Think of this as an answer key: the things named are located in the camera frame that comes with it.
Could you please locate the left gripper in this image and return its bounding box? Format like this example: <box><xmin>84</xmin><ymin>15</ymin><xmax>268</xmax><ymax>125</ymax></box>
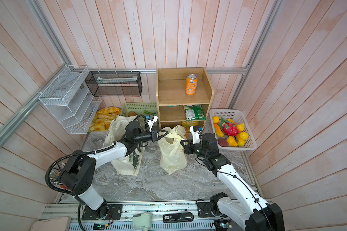
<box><xmin>134</xmin><ymin>127</ymin><xmax>168</xmax><ymax>142</ymax></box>

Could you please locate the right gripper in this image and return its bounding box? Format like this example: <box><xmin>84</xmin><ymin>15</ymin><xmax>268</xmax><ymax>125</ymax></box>
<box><xmin>181</xmin><ymin>139</ymin><xmax>209</xmax><ymax>159</ymax></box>

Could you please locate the yellow plastic grocery bag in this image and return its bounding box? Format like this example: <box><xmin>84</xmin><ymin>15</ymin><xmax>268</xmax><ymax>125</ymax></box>
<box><xmin>158</xmin><ymin>125</ymin><xmax>188</xmax><ymax>175</ymax></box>

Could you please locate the cream canvas tote bag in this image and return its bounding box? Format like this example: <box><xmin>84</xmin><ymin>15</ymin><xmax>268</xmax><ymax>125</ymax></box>
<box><xmin>103</xmin><ymin>115</ymin><xmax>145</xmax><ymax>176</ymax></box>

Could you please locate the red dragon fruit toy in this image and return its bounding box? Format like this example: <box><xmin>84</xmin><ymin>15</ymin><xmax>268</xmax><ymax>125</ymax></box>
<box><xmin>220</xmin><ymin>119</ymin><xmax>239</xmax><ymax>136</ymax></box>

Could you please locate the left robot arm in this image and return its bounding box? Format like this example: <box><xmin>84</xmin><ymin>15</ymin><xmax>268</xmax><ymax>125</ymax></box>
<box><xmin>45</xmin><ymin>115</ymin><xmax>169</xmax><ymax>219</ymax></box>

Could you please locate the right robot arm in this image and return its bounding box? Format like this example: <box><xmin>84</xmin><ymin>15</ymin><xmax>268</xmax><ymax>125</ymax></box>
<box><xmin>180</xmin><ymin>133</ymin><xmax>285</xmax><ymax>231</ymax></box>

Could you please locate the yellow snack bag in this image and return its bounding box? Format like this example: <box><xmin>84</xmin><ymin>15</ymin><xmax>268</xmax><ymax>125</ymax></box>
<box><xmin>182</xmin><ymin>121</ymin><xmax>198</xmax><ymax>129</ymax></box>

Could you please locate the green chili pepper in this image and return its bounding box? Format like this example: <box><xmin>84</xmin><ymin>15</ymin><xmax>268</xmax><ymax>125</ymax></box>
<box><xmin>144</xmin><ymin>110</ymin><xmax>157</xmax><ymax>115</ymax></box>

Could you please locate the brown potato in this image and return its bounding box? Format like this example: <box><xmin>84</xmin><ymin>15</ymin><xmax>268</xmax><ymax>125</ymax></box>
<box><xmin>128</xmin><ymin>111</ymin><xmax>137</xmax><ymax>117</ymax></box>

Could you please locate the green plastic basket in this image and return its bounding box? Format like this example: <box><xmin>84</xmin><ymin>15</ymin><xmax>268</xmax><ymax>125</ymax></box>
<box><xmin>121</xmin><ymin>102</ymin><xmax>158</xmax><ymax>117</ymax></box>

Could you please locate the green snack bag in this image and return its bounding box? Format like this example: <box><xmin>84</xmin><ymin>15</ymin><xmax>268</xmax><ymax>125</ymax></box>
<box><xmin>183</xmin><ymin>105</ymin><xmax>207</xmax><ymax>121</ymax></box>

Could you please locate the wooden shelf unit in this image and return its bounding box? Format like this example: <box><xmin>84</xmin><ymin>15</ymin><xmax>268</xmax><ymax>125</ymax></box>
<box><xmin>156</xmin><ymin>67</ymin><xmax>215</xmax><ymax>129</ymax></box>

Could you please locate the pile of bread buns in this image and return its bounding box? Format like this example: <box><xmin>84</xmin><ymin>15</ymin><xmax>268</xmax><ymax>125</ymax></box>
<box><xmin>88</xmin><ymin>107</ymin><xmax>121</xmax><ymax>132</ymax></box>

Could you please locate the yellow lemon toy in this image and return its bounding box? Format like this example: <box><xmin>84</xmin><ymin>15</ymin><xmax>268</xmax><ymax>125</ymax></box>
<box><xmin>239</xmin><ymin>131</ymin><xmax>249</xmax><ymax>141</ymax></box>

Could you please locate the white fruit basket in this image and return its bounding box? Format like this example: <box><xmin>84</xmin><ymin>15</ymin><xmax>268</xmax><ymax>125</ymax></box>
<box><xmin>209</xmin><ymin>109</ymin><xmax>257</xmax><ymax>151</ymax></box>

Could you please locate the orange soda can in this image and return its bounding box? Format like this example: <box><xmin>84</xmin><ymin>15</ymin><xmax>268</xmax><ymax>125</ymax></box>
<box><xmin>186</xmin><ymin>74</ymin><xmax>198</xmax><ymax>95</ymax></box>

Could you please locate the black barcode scanner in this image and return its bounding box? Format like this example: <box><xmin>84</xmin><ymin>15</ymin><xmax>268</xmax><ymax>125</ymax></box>
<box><xmin>163</xmin><ymin>212</ymin><xmax>194</xmax><ymax>223</ymax></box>

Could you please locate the white adapter box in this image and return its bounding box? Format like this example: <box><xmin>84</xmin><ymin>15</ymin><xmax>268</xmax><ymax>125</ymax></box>
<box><xmin>132</xmin><ymin>212</ymin><xmax>152</xmax><ymax>231</ymax></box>

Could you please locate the black mesh wall basket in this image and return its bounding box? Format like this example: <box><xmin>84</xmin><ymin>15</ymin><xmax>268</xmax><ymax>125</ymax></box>
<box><xmin>85</xmin><ymin>70</ymin><xmax>143</xmax><ymax>97</ymax></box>

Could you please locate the white wire rack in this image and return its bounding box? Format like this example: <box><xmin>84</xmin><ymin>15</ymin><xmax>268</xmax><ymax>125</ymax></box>
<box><xmin>39</xmin><ymin>65</ymin><xmax>101</xmax><ymax>134</ymax></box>

